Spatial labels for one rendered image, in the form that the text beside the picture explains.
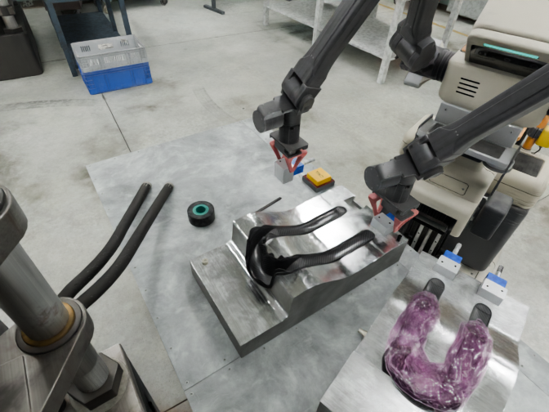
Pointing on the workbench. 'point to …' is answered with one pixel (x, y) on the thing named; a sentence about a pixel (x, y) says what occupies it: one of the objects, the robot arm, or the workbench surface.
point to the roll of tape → (201, 213)
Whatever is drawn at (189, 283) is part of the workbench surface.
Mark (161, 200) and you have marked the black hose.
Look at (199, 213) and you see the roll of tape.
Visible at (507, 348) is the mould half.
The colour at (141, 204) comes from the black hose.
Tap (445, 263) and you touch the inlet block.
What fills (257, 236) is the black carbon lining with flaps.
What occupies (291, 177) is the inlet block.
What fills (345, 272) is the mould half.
